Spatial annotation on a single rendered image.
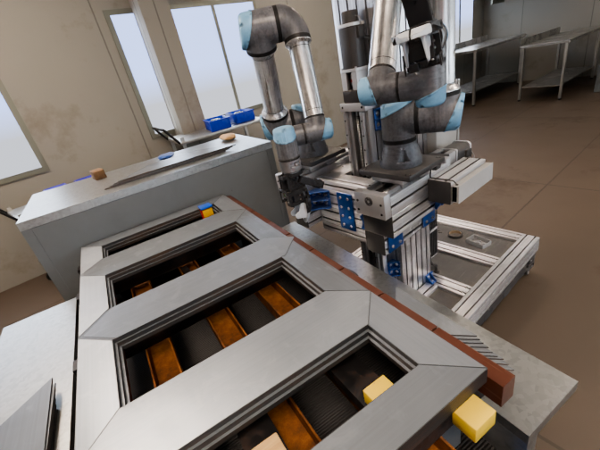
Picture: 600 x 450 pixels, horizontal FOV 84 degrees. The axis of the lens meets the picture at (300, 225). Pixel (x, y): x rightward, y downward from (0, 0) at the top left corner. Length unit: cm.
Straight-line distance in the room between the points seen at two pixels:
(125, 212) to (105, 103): 240
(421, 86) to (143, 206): 146
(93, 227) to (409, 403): 162
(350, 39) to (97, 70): 318
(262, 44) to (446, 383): 116
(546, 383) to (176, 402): 84
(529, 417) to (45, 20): 427
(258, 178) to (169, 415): 150
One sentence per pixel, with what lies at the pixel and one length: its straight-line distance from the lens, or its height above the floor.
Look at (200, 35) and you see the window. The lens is 460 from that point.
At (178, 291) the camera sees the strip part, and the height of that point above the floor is 85.
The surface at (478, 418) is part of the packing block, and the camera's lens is 78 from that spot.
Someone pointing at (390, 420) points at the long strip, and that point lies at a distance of 71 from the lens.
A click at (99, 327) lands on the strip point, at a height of 85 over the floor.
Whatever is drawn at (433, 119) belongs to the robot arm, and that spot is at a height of 120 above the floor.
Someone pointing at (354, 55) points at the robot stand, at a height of 142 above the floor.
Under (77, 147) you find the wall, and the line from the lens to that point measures 415.
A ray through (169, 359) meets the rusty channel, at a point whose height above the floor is 68.
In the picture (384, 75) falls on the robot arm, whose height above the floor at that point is 137.
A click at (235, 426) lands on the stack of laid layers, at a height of 83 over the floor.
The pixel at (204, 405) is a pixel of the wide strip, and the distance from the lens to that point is 82.
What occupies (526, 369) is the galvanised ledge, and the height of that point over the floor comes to 68.
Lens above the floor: 146
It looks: 26 degrees down
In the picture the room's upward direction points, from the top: 12 degrees counter-clockwise
